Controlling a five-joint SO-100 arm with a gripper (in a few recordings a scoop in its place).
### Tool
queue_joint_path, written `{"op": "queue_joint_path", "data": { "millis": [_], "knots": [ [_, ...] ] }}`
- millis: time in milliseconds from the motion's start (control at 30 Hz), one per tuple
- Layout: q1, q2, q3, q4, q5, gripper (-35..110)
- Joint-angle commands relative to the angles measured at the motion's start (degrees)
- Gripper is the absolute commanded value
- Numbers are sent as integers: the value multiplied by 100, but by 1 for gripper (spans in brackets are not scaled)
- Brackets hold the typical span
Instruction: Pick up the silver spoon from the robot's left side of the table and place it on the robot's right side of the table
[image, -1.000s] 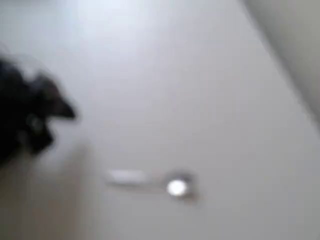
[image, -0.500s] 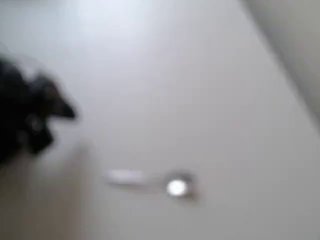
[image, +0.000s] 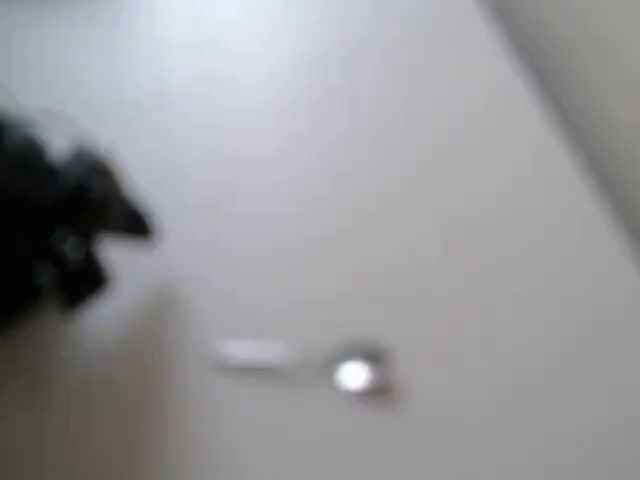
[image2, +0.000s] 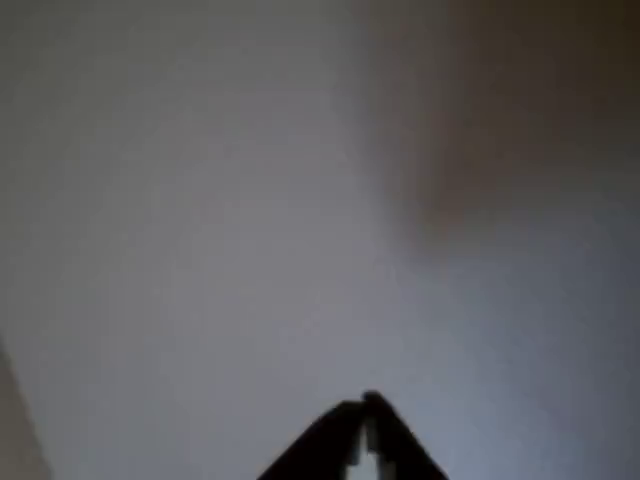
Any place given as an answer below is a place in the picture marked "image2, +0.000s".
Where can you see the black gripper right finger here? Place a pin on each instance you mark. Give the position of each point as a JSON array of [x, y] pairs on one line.
[[400, 445]]

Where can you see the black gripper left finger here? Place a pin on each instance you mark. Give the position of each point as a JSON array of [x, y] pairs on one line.
[[325, 445]]

